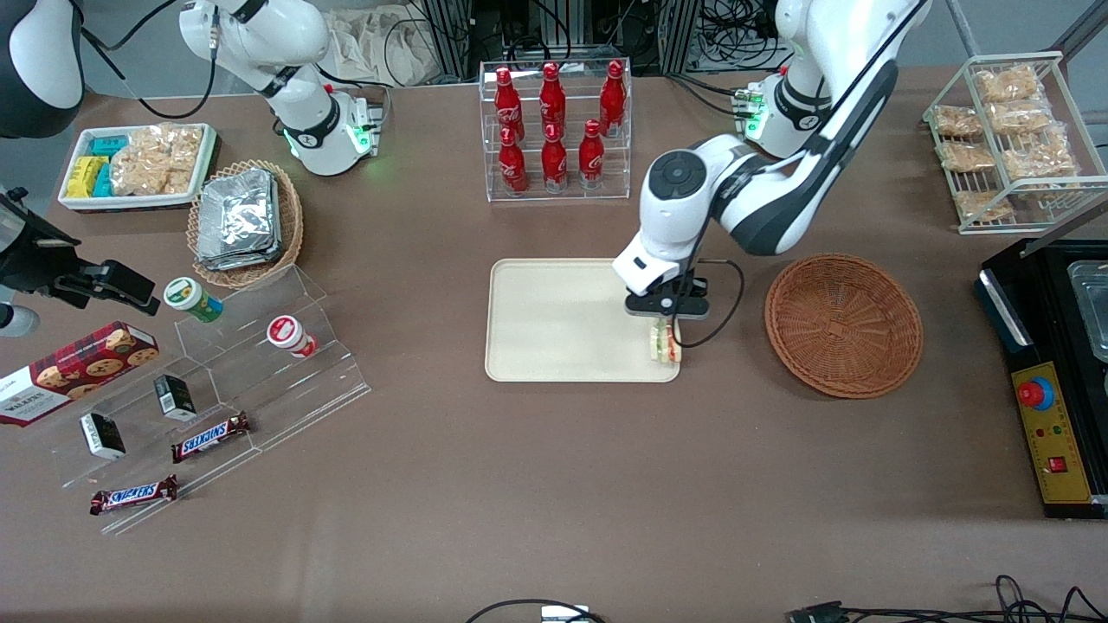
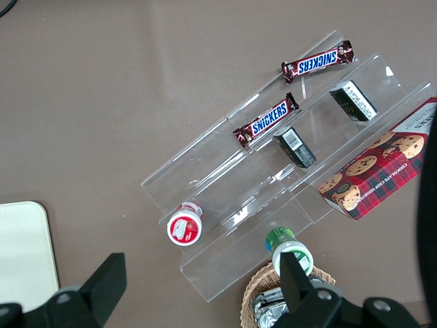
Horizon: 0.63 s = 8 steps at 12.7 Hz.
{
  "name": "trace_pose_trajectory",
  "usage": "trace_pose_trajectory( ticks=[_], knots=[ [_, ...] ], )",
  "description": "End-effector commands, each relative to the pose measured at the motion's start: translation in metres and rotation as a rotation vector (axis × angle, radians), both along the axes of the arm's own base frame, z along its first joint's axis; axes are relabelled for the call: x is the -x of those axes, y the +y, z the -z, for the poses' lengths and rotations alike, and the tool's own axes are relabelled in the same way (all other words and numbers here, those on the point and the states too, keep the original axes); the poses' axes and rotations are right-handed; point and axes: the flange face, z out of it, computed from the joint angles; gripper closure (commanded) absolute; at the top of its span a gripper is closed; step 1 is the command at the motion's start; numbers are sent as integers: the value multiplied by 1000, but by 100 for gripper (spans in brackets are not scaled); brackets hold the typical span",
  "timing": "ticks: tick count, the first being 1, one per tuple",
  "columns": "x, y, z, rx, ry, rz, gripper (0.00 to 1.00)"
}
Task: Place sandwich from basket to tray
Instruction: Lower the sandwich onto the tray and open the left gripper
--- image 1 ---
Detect clear bag of crackers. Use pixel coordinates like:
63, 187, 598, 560
110, 124, 204, 196

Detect small black box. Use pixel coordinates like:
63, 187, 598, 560
154, 374, 197, 422
80, 412, 127, 460

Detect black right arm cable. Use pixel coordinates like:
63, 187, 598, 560
81, 0, 219, 120

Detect yellow snack pack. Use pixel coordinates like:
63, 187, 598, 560
67, 156, 109, 199

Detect beige cloth bag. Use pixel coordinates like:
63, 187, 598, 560
325, 7, 439, 87

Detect silver foil packets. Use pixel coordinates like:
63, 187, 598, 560
196, 168, 283, 271

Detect round brown wicker basket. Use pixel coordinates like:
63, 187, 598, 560
764, 253, 924, 400

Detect black tangled cables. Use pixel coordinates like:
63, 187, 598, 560
844, 575, 1108, 623

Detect white wire rack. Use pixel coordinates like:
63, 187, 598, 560
922, 52, 1108, 236

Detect black background cable bundle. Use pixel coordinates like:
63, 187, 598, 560
701, 0, 794, 72

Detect black left base cable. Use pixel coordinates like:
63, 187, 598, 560
667, 73, 747, 119

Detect clear acrylic bottle rack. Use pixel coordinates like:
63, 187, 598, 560
479, 59, 633, 204

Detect brown Snickers bar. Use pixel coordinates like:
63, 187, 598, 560
89, 474, 179, 517
171, 412, 252, 464

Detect beige plastic tray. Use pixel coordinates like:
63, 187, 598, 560
484, 258, 681, 383

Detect triangle sandwich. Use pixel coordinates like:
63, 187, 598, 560
649, 318, 685, 364

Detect red tartan cookie box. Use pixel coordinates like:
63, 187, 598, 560
0, 321, 161, 427

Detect clear bagged fried snack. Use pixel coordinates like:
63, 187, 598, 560
933, 105, 984, 138
987, 100, 1053, 136
953, 189, 1015, 222
973, 66, 1043, 105
1002, 137, 1079, 182
939, 141, 997, 173

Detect grey metal pole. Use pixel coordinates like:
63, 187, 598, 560
1052, 0, 1108, 63

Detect black cable connector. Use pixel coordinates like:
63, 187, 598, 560
786, 601, 850, 623

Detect red cola bottle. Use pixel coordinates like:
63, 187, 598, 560
493, 67, 525, 144
578, 119, 605, 189
541, 124, 569, 193
599, 61, 627, 139
539, 62, 567, 139
499, 128, 529, 196

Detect green lidded snack cup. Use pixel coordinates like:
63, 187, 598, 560
164, 277, 224, 324

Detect white rectangular snack tray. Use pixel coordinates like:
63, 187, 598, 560
58, 123, 217, 211

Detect steel container in machine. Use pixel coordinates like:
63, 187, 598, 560
1068, 260, 1108, 364

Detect clear acrylic stepped stand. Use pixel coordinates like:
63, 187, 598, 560
173, 264, 373, 453
17, 346, 261, 536

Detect black machine with yellow panel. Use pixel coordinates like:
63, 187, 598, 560
974, 195, 1108, 520

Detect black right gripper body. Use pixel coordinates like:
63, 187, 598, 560
0, 190, 85, 297

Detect silver machine handle bar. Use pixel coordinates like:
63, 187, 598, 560
978, 269, 1010, 326

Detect aluminium frame profile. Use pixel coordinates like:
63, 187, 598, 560
422, 0, 473, 84
661, 0, 703, 75

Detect red lidded snack cup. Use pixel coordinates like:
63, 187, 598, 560
266, 315, 318, 358

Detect black looped cable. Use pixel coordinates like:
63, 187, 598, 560
465, 599, 607, 623

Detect oval tan wicker basket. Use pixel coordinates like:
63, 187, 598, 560
187, 159, 305, 290

